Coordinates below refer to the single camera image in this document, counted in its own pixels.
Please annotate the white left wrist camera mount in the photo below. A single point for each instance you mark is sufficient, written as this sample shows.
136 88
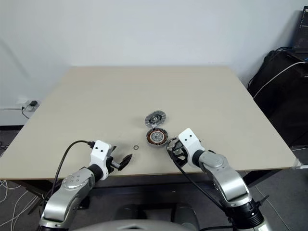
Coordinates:
99 155

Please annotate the large black bag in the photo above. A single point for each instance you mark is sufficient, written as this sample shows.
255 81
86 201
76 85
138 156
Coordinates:
284 101

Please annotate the black power adapter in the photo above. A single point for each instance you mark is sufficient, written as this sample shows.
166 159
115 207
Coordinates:
33 103

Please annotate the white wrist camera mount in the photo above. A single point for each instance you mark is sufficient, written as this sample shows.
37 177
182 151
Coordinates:
190 144
99 155

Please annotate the clear table corner guard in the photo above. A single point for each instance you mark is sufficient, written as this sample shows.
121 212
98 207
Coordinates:
298 164

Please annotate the silver robot torso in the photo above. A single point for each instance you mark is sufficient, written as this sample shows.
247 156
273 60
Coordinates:
144 226

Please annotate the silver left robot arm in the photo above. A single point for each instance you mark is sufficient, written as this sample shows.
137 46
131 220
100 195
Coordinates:
69 190

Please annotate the silver motor housing copper windings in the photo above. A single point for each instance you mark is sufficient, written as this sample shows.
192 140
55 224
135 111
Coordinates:
156 137

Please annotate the white wall power strip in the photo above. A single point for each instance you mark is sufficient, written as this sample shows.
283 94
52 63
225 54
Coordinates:
25 107

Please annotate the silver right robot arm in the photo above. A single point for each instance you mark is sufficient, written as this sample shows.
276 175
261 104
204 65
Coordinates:
228 178

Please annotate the dark rounded shape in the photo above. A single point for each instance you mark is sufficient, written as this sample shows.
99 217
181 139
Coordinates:
186 211

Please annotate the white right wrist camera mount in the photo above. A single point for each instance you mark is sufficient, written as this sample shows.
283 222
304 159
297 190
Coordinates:
190 144

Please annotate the round silver motor cover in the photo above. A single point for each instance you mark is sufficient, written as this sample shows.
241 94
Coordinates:
154 118

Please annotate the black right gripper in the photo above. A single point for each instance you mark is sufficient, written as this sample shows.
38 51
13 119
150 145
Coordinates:
180 156

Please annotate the dark table frame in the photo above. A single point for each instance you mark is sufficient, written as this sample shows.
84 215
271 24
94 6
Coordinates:
144 185

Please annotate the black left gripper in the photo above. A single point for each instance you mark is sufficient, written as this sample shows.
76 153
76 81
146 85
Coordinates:
111 164

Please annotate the open black laptop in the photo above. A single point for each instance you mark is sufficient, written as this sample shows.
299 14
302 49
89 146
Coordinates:
302 31

